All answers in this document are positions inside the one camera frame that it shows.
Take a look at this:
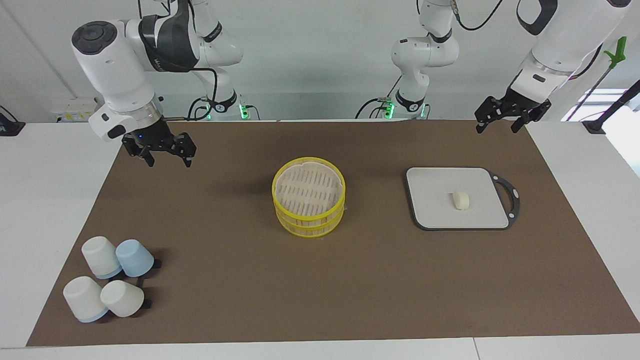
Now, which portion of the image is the yellow rimmed steamer lid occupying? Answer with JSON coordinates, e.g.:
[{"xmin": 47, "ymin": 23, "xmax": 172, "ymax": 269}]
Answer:
[{"xmin": 272, "ymin": 157, "xmax": 346, "ymax": 221}]

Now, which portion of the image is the yellow bamboo steamer basket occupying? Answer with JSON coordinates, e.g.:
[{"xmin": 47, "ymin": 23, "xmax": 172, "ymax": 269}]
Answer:
[{"xmin": 275, "ymin": 199, "xmax": 346, "ymax": 239}]

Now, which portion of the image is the thin metal rod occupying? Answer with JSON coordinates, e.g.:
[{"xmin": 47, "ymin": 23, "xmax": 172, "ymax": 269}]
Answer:
[{"xmin": 566, "ymin": 65, "xmax": 615, "ymax": 122}]

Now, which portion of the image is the grey cutting board black rim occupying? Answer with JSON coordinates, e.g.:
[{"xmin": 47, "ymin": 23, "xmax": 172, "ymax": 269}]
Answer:
[{"xmin": 405, "ymin": 167, "xmax": 521, "ymax": 231}]

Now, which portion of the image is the black stand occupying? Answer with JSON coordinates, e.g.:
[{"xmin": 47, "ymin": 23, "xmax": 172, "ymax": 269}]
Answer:
[{"xmin": 582, "ymin": 80, "xmax": 640, "ymax": 135}]

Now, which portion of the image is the light blue cup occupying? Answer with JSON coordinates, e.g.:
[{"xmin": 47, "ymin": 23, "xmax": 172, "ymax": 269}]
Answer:
[{"xmin": 115, "ymin": 239, "xmax": 155, "ymax": 278}]

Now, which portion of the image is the green clamp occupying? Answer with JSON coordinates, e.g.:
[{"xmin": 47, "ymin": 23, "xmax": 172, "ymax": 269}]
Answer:
[{"xmin": 603, "ymin": 36, "xmax": 628, "ymax": 71}]

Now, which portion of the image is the white cup blue rim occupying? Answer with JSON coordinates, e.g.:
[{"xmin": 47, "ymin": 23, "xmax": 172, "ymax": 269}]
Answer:
[{"xmin": 63, "ymin": 276, "xmax": 109, "ymax": 323}]

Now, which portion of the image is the brown table mat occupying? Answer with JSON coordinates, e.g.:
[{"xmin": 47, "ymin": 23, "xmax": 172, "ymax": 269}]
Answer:
[{"xmin": 26, "ymin": 120, "xmax": 640, "ymax": 347}]

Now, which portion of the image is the black right base cable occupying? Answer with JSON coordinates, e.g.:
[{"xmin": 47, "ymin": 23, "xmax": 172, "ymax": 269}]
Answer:
[{"xmin": 187, "ymin": 97, "xmax": 208, "ymax": 122}]

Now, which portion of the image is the black base cable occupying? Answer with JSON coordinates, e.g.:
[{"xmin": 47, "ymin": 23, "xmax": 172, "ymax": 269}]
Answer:
[
  {"xmin": 187, "ymin": 97, "xmax": 208, "ymax": 122},
  {"xmin": 355, "ymin": 75, "xmax": 403, "ymax": 120}
]

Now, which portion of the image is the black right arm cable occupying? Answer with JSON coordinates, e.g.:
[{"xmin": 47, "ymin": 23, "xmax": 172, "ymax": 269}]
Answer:
[{"xmin": 137, "ymin": 0, "xmax": 221, "ymax": 122}]

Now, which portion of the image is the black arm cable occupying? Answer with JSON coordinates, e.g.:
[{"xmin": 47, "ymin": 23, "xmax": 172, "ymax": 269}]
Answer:
[
  {"xmin": 137, "ymin": 0, "xmax": 221, "ymax": 122},
  {"xmin": 451, "ymin": 0, "xmax": 503, "ymax": 32}
]

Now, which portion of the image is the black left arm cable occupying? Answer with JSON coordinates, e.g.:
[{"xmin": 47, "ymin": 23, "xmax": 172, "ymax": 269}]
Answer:
[{"xmin": 451, "ymin": 0, "xmax": 503, "ymax": 32}]

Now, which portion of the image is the white wall socket box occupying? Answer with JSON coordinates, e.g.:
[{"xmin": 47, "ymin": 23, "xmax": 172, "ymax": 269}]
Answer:
[{"xmin": 50, "ymin": 97, "xmax": 101, "ymax": 123}]

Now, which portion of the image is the black left base cable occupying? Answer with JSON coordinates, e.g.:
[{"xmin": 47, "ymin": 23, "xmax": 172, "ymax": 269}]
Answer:
[{"xmin": 355, "ymin": 75, "xmax": 403, "ymax": 120}]

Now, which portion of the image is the black mount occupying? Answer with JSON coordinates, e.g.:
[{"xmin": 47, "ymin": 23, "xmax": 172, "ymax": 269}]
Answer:
[{"xmin": 0, "ymin": 105, "xmax": 26, "ymax": 137}]

